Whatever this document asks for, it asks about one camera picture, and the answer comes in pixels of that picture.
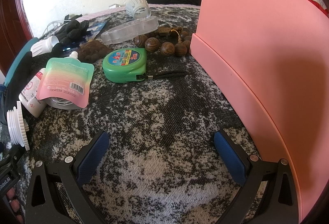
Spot white bottle with red label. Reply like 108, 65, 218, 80
19, 68, 48, 118

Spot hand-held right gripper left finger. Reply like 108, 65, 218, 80
25, 131, 111, 224

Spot white ribbed plastic ring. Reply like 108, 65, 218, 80
125, 0, 150, 19

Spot black gloves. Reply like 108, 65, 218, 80
55, 18, 90, 44

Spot small white ribbed-cap bottle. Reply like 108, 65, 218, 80
30, 35, 59, 57

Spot pink bedsheet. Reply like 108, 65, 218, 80
77, 3, 201, 21

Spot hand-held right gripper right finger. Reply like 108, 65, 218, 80
214, 129, 300, 224

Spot person's left hand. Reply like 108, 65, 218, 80
5, 185, 26, 224

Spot pastel spout pouch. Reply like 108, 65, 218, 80
36, 51, 94, 108

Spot dark red wooden door frame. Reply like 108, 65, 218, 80
0, 0, 34, 75

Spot clear plastic case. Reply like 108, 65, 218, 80
100, 15, 159, 46

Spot clear plastic tubing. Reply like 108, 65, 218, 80
47, 21, 63, 33

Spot white threaded plastic fitting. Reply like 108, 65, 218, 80
6, 101, 29, 151

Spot pink storage box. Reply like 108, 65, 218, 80
190, 0, 329, 224

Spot green tape measure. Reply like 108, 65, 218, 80
102, 48, 188, 84

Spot wooden bead bracelet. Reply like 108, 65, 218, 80
133, 27, 193, 57

